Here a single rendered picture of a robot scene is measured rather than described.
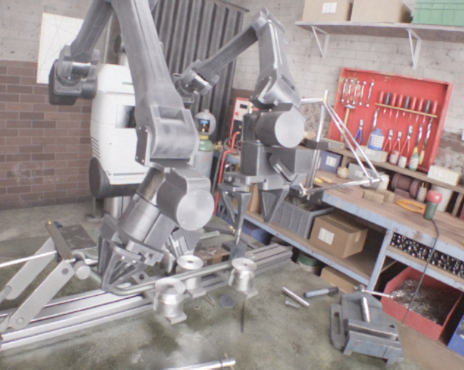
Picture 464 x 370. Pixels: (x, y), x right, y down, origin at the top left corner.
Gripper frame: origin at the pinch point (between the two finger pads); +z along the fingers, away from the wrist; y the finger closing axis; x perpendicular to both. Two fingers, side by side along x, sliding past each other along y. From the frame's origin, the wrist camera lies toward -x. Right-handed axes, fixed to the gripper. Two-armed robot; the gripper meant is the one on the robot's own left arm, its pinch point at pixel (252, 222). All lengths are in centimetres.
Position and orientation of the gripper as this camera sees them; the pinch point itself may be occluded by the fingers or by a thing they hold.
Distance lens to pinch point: 62.6
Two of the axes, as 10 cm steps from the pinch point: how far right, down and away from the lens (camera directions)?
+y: 7.4, -0.7, 6.7
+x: -6.7, -1.4, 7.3
